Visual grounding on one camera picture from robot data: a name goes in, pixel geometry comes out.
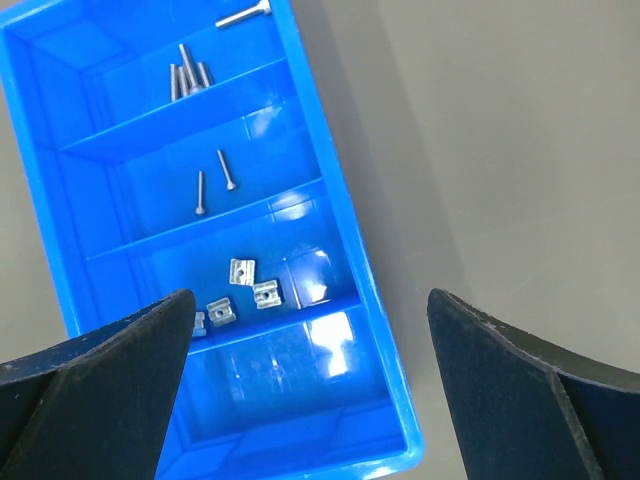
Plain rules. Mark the silver cap screw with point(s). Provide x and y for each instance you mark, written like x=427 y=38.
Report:
x=206 y=82
x=189 y=68

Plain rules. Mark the silver T-slot nut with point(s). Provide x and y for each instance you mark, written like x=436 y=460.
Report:
x=242 y=272
x=199 y=329
x=221 y=312
x=267 y=294

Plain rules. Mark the small lone screw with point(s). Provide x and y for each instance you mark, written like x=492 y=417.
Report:
x=230 y=184

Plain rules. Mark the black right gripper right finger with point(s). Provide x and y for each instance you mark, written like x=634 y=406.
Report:
x=525 y=408

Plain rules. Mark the large silver screw in tray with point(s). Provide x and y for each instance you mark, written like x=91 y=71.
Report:
x=262 y=7

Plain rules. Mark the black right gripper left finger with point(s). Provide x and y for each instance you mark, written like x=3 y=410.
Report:
x=97 y=406

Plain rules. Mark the thin silver screw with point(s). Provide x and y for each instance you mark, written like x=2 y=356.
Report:
x=200 y=207

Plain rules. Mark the blue compartment tray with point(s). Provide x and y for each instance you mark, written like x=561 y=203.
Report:
x=311 y=389

